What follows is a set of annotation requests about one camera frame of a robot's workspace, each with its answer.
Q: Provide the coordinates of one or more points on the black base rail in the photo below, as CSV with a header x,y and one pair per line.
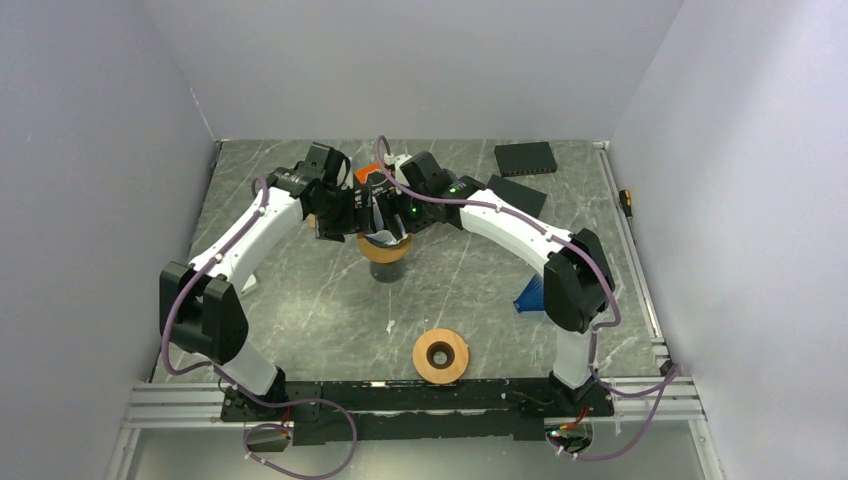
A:
x,y
331,411

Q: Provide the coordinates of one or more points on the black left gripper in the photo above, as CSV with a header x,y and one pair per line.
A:
x,y
335,231

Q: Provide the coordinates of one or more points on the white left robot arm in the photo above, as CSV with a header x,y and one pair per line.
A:
x,y
202,321

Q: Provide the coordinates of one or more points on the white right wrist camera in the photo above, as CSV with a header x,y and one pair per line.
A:
x,y
394,162

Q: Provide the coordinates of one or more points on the blue ribbed dripper cone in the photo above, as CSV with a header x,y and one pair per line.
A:
x,y
531,299

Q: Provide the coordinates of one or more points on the white paper coffee filter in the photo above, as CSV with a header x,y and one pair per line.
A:
x,y
387,228

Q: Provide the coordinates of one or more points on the wooden dripper ring holder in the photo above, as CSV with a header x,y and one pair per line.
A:
x,y
383,255

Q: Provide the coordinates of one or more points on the white square box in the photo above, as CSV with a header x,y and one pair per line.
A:
x,y
251,284

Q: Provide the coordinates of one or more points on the black rectangular box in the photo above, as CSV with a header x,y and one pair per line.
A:
x,y
523,198
524,159

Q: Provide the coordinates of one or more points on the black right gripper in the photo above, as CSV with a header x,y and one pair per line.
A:
x,y
413,227

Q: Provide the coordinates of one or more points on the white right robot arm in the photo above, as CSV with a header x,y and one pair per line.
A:
x,y
576,282

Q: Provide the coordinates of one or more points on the orange coffee filter box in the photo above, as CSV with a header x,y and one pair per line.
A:
x,y
369,182

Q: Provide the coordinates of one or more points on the glass carafe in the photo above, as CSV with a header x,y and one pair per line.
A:
x,y
387,272

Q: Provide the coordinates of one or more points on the yellow black screwdriver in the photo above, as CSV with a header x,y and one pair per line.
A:
x,y
625,203

